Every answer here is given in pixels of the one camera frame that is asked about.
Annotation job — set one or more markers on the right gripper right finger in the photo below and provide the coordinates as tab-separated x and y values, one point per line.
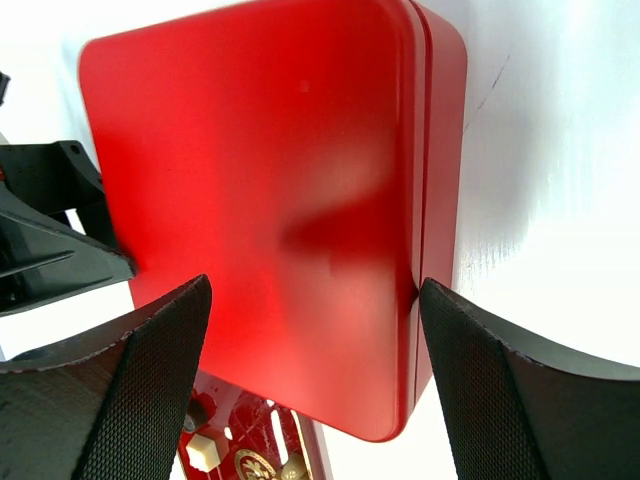
519	406

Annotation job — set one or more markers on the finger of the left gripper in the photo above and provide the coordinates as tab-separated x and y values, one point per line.
43	262
56	178

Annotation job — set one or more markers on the red lacquer tray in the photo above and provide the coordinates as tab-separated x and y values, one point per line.
256	437

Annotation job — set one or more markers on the red chocolate box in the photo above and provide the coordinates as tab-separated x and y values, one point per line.
446	75

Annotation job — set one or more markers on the dark round chocolate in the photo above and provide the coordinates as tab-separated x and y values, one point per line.
196	416

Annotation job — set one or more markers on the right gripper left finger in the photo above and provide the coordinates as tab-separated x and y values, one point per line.
110	402

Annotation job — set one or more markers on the red tin lid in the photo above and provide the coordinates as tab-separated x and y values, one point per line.
275	147

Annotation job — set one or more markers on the white square chocolate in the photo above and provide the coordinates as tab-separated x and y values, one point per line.
202	453

